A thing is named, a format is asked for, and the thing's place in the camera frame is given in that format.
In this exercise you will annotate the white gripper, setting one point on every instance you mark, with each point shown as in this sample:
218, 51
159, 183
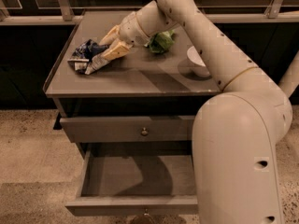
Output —
130, 30

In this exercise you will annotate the blue chip bag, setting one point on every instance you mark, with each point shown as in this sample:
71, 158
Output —
83, 55

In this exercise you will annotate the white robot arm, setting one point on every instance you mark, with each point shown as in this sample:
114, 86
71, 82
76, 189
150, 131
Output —
234, 134

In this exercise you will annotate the crumpled green chip bag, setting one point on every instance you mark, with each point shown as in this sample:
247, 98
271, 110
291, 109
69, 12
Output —
161, 42

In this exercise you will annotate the grey wooden drawer cabinet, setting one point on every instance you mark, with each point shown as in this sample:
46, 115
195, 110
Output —
139, 84

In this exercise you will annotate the brass upper drawer knob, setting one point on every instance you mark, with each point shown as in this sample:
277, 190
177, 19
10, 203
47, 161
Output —
144, 131

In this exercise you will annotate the brass drawer knob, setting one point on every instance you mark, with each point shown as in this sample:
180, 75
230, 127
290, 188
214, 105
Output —
144, 131
146, 215

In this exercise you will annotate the grey upper drawer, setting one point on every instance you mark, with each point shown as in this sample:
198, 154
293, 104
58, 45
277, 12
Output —
127, 129

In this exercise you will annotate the grey open lower drawer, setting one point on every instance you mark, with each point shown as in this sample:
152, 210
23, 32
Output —
122, 179

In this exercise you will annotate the brass lower drawer knob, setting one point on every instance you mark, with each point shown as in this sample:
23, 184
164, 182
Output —
146, 215

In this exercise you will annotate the white ceramic bowl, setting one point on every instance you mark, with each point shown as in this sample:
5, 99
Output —
196, 63

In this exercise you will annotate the metal railing frame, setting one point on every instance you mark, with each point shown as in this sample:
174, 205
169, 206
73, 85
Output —
219, 11

